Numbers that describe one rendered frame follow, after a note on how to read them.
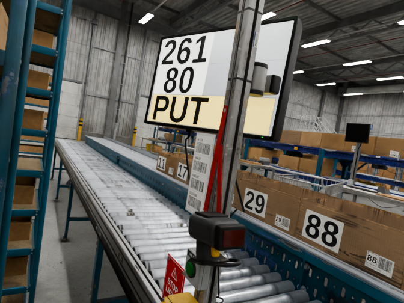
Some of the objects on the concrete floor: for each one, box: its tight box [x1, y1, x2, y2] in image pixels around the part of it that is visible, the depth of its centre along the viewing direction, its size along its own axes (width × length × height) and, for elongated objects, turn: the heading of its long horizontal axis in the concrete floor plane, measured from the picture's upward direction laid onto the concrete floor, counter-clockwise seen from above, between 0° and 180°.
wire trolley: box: [271, 167, 345, 199], centre depth 325 cm, size 107×56×103 cm
